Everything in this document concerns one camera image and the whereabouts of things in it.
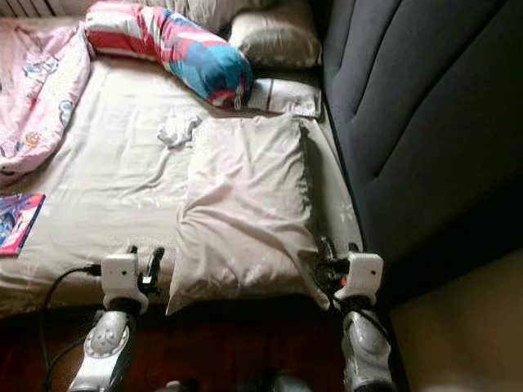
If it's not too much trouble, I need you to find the large beige pillow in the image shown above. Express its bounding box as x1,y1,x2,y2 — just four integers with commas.
166,114,332,317

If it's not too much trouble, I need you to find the colourful comic book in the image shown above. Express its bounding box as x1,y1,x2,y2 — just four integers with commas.
0,192,47,257

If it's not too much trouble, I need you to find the pink cartoon print blanket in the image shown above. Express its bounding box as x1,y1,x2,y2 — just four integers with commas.
0,18,92,187

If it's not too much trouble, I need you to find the beige patterned bed sheet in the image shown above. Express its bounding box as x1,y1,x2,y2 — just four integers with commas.
0,16,364,319

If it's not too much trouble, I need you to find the crumpled white cloth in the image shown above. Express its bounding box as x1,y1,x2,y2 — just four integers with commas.
158,110,203,149

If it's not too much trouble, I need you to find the dark grey sofa back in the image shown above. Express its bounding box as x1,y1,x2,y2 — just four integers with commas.
319,0,523,287

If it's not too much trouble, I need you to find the red white blue bolster pillow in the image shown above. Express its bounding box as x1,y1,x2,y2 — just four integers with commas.
83,0,254,111

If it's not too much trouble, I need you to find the white radiator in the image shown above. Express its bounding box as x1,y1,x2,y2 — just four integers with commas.
0,0,87,19

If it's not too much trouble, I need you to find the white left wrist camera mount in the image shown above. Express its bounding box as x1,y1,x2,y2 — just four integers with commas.
101,253,141,311

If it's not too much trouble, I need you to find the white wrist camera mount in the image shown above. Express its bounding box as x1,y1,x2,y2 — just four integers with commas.
335,252,385,307
101,253,141,311

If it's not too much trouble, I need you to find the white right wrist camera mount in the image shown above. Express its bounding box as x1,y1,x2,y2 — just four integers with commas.
335,252,385,307

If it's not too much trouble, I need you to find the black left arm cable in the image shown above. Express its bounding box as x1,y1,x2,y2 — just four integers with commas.
39,263,103,392

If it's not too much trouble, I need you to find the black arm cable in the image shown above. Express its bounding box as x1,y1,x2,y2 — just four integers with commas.
39,263,103,392
364,306,409,392

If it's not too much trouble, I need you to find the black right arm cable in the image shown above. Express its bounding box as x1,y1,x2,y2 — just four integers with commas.
364,306,409,392

